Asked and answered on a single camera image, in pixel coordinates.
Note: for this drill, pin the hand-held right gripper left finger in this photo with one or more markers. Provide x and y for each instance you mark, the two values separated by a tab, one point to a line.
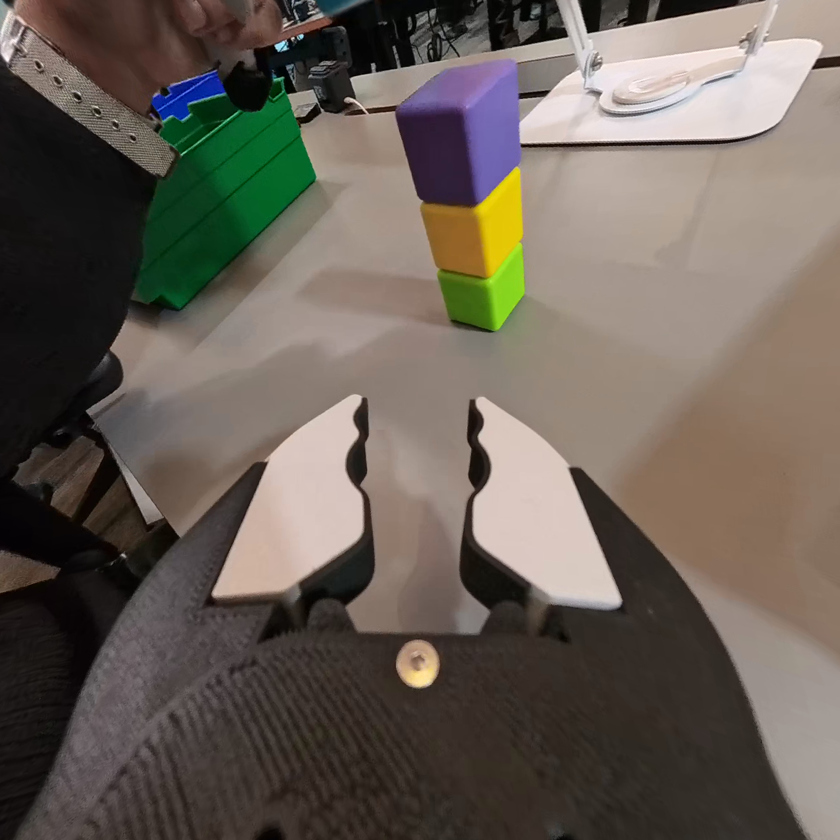
295	525

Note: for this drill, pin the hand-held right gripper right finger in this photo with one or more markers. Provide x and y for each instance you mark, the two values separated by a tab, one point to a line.
538	525

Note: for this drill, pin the green plastic bin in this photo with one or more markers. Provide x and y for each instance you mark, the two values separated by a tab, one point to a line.
229	210

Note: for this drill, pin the purple cube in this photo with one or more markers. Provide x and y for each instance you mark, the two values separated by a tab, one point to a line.
459	131

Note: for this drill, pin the lime green cube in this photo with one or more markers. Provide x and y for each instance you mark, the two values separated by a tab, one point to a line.
482	298

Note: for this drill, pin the yellow cube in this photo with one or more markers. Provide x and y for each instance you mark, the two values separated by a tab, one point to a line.
469	229

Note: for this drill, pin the person's left forearm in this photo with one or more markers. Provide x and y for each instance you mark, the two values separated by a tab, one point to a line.
65	262

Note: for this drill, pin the grey desk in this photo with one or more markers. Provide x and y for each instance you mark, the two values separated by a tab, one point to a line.
656	295

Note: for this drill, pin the blue plastic bin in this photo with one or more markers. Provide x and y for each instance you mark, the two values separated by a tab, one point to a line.
187	98

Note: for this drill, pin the small black device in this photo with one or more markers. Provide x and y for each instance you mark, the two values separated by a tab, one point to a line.
306	113

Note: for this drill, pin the black charger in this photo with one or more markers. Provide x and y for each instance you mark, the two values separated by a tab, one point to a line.
331	85

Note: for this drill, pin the black swivel chair base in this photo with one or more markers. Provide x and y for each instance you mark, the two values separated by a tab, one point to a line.
98	387

